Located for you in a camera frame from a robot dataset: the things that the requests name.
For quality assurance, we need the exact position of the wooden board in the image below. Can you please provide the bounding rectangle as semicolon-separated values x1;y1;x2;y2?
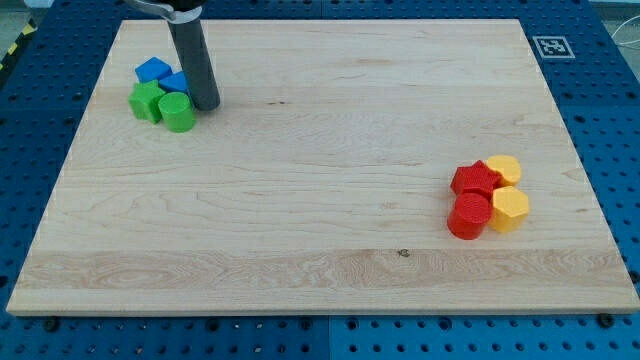
7;19;639;316

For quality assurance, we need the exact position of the blue triangle block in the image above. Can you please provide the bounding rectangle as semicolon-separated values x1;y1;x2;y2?
159;71;189;95

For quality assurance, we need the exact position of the red cylinder block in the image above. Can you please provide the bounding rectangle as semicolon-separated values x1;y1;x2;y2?
447;193;492;240

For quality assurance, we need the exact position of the yellow black hazard tape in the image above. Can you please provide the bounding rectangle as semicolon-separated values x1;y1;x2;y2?
1;18;38;75

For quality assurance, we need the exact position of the yellow heart block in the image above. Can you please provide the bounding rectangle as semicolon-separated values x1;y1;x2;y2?
486;154;522;187

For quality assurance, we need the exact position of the metal clamp on rod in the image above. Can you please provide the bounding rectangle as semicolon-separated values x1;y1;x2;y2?
124;0;202;25

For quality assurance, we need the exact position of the red star block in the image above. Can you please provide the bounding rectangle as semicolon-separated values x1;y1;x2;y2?
450;160;502;200

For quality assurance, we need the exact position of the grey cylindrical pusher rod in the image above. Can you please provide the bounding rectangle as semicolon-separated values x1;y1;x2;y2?
168;12;220;111

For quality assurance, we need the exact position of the green star block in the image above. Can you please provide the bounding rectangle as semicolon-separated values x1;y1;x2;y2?
128;79;166;124

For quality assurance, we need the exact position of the white fiducial marker tag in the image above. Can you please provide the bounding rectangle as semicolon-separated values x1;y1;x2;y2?
532;35;575;59

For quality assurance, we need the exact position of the green cylinder block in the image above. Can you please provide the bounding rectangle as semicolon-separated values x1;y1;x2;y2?
158;92;196;133

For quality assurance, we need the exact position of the yellow hexagon block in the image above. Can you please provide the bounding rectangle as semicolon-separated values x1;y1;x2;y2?
488;186;530;233

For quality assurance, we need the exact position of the white cable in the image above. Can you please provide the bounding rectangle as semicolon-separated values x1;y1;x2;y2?
610;13;640;51

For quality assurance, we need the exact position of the blue cube block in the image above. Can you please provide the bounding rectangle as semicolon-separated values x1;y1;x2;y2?
135;57;173;83

